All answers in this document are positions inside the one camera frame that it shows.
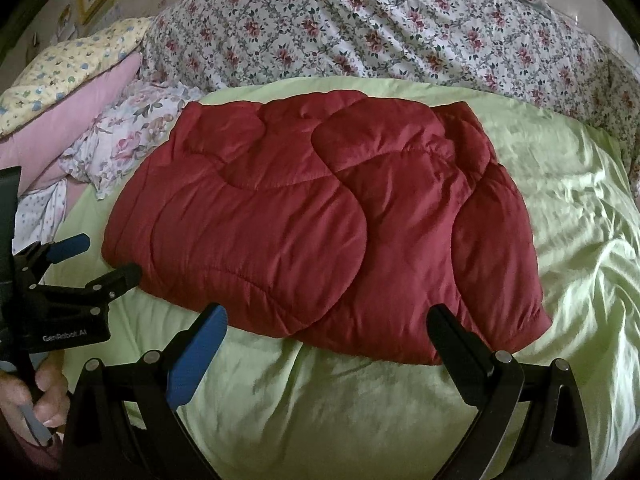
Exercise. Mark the rose print floral blanket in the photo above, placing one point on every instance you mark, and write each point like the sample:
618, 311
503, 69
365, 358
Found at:
350, 25

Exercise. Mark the red quilted jacket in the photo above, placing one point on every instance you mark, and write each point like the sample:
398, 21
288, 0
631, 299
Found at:
300, 220

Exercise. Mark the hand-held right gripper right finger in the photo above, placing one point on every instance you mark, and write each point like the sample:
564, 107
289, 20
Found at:
457, 355

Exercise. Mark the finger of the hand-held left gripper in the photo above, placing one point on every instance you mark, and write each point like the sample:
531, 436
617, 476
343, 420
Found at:
115, 280
70, 247

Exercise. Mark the white dotted cloth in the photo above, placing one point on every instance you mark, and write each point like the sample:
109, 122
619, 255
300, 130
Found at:
42, 210

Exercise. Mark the large flower print pillow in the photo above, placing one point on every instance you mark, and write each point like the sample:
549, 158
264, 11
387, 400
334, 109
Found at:
130, 145

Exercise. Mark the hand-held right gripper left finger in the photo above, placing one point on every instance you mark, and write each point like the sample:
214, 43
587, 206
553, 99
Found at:
200, 355

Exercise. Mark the light green bed sheet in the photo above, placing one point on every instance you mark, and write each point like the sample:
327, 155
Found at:
575, 210

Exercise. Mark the pink pillow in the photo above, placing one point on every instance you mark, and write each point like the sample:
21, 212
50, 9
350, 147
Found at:
75, 120

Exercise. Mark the yellow dotted pillow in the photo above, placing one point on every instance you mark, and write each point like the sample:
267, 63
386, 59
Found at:
65, 65

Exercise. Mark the person's left hand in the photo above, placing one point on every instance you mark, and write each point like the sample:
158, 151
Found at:
47, 385

